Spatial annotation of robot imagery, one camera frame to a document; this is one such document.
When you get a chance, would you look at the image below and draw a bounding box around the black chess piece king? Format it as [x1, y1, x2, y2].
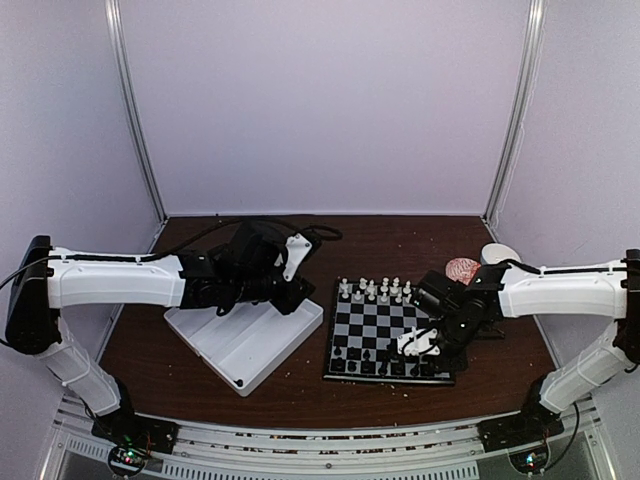
[391, 362, 405, 376]

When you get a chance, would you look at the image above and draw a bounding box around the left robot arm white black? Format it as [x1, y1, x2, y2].
[1, 218, 323, 444]

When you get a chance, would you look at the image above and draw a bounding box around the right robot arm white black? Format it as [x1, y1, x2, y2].
[396, 249, 639, 442]

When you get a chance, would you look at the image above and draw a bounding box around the white chess pieces row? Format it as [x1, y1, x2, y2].
[337, 277, 415, 306]

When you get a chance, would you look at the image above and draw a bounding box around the black white chess board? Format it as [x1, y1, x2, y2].
[323, 278, 468, 386]

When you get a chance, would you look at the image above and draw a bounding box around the black chess piece on board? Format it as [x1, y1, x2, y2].
[378, 360, 390, 376]

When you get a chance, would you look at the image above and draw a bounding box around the red patterned small dish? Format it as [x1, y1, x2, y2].
[445, 257, 481, 285]

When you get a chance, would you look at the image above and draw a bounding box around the white ceramic bowl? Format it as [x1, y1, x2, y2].
[480, 243, 521, 265]

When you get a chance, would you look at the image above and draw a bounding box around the white plastic tray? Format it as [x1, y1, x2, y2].
[164, 299, 324, 397]

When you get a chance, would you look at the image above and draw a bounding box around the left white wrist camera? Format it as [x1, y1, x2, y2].
[274, 233, 321, 282]

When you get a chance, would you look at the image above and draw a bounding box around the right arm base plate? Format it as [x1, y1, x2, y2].
[477, 413, 564, 452]

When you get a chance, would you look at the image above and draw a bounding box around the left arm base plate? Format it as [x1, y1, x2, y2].
[91, 414, 179, 454]

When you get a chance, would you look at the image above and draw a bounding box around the left aluminium corner post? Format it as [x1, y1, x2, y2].
[104, 0, 168, 223]

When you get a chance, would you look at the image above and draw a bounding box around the aluminium corner post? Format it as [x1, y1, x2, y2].
[104, 0, 168, 223]
[483, 0, 547, 230]

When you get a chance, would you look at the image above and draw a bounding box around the right aluminium corner post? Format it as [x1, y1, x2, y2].
[483, 0, 547, 230]

